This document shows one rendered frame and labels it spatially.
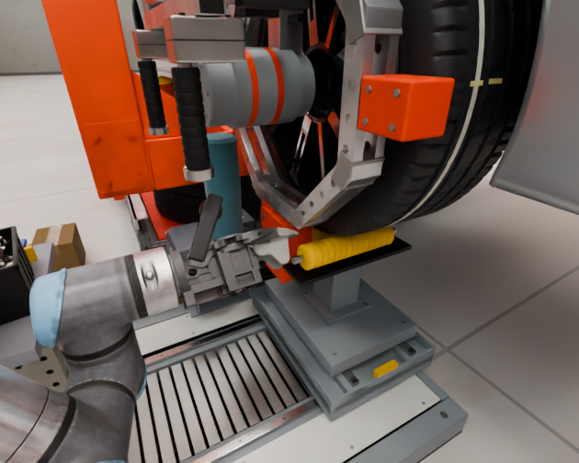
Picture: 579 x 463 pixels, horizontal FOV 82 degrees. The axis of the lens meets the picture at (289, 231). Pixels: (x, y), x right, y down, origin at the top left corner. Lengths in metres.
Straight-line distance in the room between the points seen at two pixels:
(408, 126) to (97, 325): 0.45
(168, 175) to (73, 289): 0.72
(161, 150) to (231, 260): 0.68
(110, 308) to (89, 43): 0.76
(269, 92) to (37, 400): 0.54
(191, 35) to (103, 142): 0.68
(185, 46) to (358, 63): 0.22
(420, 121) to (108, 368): 0.50
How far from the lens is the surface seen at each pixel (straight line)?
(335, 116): 0.72
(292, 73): 0.67
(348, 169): 0.52
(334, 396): 0.95
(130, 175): 1.13
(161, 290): 0.48
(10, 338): 0.82
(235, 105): 0.63
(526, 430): 1.25
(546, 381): 1.40
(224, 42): 0.48
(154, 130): 0.82
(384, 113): 0.46
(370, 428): 1.00
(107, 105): 1.09
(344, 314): 1.02
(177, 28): 0.47
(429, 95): 0.46
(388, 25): 0.52
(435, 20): 0.53
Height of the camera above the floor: 0.91
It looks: 28 degrees down
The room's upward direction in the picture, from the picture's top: straight up
